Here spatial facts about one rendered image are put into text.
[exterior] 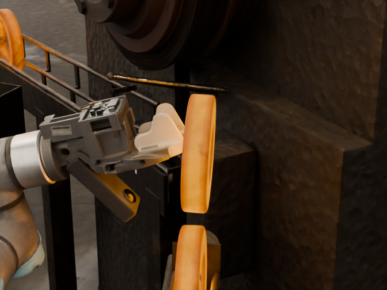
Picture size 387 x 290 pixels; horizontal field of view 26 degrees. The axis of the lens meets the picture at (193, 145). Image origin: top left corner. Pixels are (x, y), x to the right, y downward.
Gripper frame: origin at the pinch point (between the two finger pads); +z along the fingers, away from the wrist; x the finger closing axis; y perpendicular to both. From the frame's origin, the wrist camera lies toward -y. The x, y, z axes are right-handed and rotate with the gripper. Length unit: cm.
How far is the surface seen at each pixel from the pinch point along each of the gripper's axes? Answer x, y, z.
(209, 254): 7.9, -21.6, -4.6
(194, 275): -6.2, -16.6, -4.2
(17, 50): 112, -8, -63
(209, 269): 7.7, -24.1, -5.3
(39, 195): 161, -71, -93
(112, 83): 73, -11, -30
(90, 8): 39.1, 12.7, -19.8
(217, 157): 22.8, -12.7, -2.2
